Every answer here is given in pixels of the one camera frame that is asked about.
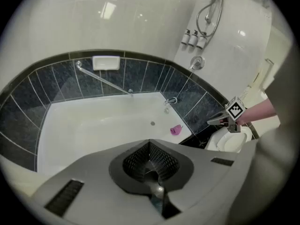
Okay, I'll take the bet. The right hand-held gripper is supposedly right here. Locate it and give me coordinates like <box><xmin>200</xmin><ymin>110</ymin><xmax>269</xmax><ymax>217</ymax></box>
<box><xmin>207</xmin><ymin>97</ymin><xmax>247</xmax><ymax>134</ymax></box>

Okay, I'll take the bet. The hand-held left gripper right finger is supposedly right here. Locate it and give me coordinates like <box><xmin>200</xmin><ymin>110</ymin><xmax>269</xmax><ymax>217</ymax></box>
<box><xmin>150</xmin><ymin>139</ymin><xmax>244</xmax><ymax>225</ymax></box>

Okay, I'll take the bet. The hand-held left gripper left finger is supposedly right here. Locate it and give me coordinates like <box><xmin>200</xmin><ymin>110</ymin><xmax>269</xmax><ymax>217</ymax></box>
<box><xmin>30</xmin><ymin>139</ymin><xmax>165</xmax><ymax>225</ymax></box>

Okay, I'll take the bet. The purple cleaning cloth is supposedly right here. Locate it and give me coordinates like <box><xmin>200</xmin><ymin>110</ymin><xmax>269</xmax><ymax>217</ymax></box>
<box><xmin>170</xmin><ymin>124</ymin><xmax>184</xmax><ymax>136</ymax></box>

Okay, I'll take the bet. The white bathtub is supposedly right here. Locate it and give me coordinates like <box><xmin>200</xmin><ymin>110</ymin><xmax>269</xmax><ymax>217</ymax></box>
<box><xmin>36</xmin><ymin>91</ymin><xmax>195</xmax><ymax>173</ymax></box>

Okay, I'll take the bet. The person's right forearm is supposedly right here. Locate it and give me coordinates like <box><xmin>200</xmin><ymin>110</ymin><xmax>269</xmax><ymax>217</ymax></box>
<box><xmin>239</xmin><ymin>99</ymin><xmax>279</xmax><ymax>124</ymax></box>

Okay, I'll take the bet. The white toilet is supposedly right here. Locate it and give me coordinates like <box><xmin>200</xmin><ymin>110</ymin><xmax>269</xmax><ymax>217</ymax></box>
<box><xmin>205</xmin><ymin>125</ymin><xmax>253</xmax><ymax>153</ymax></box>

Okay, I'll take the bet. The chrome grab bar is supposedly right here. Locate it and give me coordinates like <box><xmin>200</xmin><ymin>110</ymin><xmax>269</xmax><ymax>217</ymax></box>
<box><xmin>75</xmin><ymin>60</ymin><xmax>135</xmax><ymax>98</ymax></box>

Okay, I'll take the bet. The chrome shower valve handle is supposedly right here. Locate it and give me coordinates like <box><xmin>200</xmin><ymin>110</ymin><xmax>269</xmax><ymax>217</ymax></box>
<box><xmin>188</xmin><ymin>55</ymin><xmax>206</xmax><ymax>71</ymax></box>

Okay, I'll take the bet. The chrome shower hose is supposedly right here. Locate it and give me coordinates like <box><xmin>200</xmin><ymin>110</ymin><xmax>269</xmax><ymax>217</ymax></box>
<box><xmin>195</xmin><ymin>0</ymin><xmax>226</xmax><ymax>38</ymax></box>

